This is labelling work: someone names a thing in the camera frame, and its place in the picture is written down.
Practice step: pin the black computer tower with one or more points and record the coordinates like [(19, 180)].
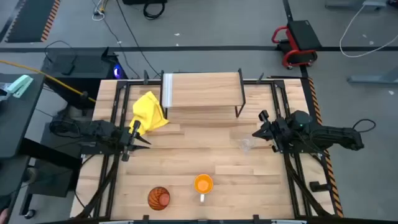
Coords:
[(84, 65)]

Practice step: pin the grey table leg base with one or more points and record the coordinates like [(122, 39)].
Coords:
[(373, 78), (351, 4)]

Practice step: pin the wooden shelf black metal legs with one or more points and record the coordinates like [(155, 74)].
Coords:
[(205, 90)]

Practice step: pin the clear glass cup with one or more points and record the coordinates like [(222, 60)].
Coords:
[(246, 144)]

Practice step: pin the yellow cloth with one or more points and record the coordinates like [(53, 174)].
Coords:
[(147, 112)]

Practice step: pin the black clamp knob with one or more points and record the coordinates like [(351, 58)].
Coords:
[(317, 186)]

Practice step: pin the black desk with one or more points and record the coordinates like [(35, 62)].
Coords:
[(18, 124)]

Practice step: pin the white mug orange inside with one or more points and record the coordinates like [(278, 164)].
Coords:
[(203, 185)]

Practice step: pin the mint green stapler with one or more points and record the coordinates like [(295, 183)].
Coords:
[(20, 85)]

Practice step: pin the black desk base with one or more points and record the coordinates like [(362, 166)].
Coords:
[(53, 183)]

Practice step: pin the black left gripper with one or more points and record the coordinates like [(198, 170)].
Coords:
[(127, 140)]

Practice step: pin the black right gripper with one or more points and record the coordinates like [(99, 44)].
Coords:
[(278, 130)]

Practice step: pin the red black rolling stool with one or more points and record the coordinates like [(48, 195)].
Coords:
[(303, 34)]

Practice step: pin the black power adapter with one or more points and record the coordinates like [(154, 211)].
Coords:
[(68, 67)]

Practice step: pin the black metal table frame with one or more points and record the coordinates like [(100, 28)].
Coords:
[(264, 82)]

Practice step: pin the black mat orange striped edge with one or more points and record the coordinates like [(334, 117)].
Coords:
[(28, 18)]

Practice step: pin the orange black hazard strip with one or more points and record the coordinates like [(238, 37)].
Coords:
[(334, 186)]

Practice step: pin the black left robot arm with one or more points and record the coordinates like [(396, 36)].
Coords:
[(93, 129)]

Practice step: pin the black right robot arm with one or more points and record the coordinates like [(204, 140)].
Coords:
[(335, 137)]

